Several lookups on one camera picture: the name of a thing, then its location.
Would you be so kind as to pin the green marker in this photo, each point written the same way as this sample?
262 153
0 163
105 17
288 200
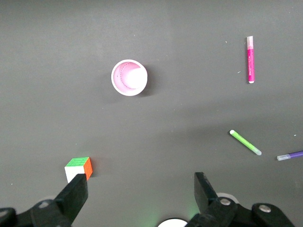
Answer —
245 142

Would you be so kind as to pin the purple marker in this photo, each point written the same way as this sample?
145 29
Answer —
292 155

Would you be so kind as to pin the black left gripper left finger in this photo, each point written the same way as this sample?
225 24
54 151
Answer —
73 196

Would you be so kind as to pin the pink plastic cup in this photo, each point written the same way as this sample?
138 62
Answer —
129 77

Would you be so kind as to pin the pink marker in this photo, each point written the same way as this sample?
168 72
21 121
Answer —
251 61

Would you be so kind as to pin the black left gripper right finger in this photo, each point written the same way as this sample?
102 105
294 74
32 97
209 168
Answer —
204 196

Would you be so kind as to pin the multicoloured puzzle cube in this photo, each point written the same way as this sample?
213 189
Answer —
79 168

